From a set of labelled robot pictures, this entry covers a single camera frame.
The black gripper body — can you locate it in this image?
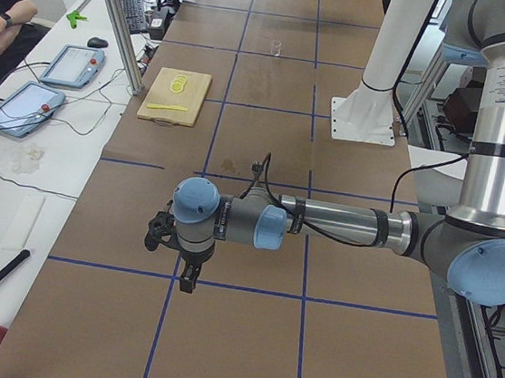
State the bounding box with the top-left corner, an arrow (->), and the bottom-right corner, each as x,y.
180,249 -> 213,283

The steel jigger measuring cup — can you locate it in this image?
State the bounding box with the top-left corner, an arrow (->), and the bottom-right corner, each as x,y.
250,161 -> 265,187

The clear glass cup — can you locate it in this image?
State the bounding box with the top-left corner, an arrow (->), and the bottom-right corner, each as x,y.
269,39 -> 282,57

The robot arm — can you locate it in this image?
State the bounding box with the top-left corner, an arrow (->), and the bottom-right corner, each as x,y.
145,0 -> 505,306

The yellow plastic knife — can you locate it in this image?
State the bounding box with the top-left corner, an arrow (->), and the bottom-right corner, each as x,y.
146,103 -> 189,111

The bamboo cutting board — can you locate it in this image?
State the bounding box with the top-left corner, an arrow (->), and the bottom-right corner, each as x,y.
137,67 -> 212,127

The white foam strip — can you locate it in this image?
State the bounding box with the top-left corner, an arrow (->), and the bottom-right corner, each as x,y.
1,195 -> 45,251

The lemon slice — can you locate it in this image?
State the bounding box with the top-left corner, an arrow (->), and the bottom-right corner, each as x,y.
169,73 -> 189,94

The white crumpled tissue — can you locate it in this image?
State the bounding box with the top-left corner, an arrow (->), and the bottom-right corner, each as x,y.
9,143 -> 45,174

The near teach pendant tablet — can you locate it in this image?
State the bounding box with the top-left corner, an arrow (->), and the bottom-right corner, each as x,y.
0,82 -> 66,138

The teach pendant tablet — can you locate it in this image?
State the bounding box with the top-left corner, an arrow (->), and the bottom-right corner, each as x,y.
40,44 -> 105,90
0,82 -> 66,138

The far teach pendant tablet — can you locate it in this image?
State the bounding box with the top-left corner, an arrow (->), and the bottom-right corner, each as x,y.
40,44 -> 105,90

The black computer mouse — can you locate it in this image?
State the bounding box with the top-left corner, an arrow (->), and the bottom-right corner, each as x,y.
86,37 -> 109,49

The black keyboard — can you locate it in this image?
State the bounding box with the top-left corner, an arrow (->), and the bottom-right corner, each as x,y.
120,0 -> 147,34

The green plastic clamp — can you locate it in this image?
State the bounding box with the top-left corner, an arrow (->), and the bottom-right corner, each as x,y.
66,9 -> 88,29

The seated person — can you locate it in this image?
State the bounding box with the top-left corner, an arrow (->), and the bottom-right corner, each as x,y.
0,0 -> 42,84

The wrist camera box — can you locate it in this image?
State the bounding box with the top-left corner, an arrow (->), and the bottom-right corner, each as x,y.
144,199 -> 179,252

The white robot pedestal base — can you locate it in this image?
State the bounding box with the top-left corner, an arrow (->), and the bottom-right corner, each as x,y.
331,0 -> 438,146

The aluminium frame post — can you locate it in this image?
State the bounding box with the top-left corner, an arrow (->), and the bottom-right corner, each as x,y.
104,0 -> 144,95

